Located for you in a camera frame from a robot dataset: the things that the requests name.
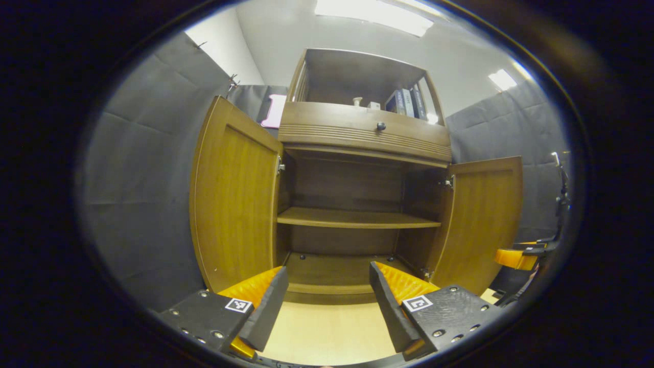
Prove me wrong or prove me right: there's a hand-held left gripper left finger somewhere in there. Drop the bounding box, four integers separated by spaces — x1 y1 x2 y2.
157 266 290 359

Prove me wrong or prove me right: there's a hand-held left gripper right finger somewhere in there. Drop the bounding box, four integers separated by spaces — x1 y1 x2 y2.
369 261 505 362

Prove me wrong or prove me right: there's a wooden shoe cabinet door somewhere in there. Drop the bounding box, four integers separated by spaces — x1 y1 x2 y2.
427 156 524 296
190 96 284 293

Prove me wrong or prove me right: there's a wooden cabinet drawer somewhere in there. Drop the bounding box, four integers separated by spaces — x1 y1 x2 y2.
278 101 453 163

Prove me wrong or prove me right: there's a wooden inner shelf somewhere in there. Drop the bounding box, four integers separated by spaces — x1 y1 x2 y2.
277 207 441 229

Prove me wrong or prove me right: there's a small ceiling light panel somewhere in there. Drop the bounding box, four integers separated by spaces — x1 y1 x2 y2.
488 69 518 91

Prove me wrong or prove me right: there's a black backdrop cloth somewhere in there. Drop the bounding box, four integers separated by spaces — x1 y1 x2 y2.
77 33 570 312

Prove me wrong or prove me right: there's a large ceiling light panel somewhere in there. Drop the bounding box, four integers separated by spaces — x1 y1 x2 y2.
314 0 435 37

